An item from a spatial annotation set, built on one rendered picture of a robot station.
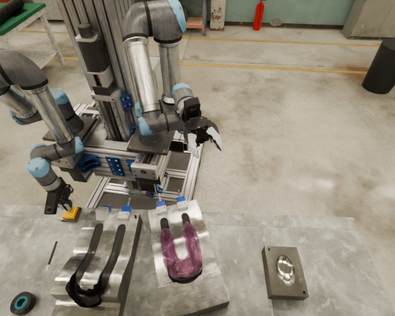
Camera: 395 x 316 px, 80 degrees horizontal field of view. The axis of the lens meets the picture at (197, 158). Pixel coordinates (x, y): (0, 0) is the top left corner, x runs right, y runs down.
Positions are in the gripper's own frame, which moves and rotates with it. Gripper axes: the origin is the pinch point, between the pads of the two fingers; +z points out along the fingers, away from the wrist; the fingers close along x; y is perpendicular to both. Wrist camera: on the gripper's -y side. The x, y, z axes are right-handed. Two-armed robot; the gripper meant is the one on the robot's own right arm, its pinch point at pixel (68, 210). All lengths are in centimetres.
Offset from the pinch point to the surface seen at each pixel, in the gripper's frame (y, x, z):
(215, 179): 86, -83, 85
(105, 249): -20.4, -26.8, -3.4
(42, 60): 283, 182, 59
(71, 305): -41.8, -19.1, -1.1
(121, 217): -6.4, -31.1, -6.8
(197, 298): -38, -69, -6
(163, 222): -5, -50, 0
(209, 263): -24, -73, -2
